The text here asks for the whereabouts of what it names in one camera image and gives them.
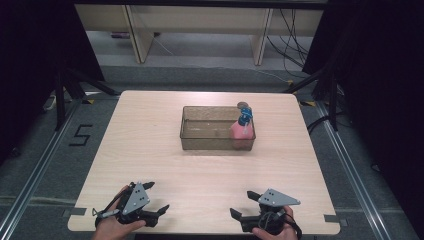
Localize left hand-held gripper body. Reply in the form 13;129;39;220
114;181;160;229

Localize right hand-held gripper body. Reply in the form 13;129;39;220
240;188;302;235

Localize pink bottle with blue cap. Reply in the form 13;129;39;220
229;105;255;150

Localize clear brown plastic container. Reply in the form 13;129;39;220
179;105;257;152

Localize person's right hand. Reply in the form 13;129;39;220
251;205;300;240

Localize person's left hand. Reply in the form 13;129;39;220
91;185;148;240

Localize black metal stand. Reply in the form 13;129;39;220
53;64;121;132
283;64;344;133

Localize dark curtain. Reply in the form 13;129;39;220
0;0;106;164
301;0;424;231

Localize beige wooden shelf unit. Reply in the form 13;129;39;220
74;3;325;66

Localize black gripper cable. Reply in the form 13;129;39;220
260;209;303;240

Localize metal floor rail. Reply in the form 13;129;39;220
0;99;83;240
314;100;396;240

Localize white floor cable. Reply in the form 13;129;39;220
248;66;292;84

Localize black hanging cables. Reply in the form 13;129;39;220
265;8;311;70

